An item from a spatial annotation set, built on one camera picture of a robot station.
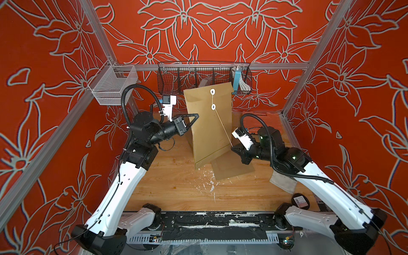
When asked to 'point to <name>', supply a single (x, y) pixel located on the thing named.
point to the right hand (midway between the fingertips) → (229, 148)
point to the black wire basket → (176, 76)
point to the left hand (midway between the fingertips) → (197, 115)
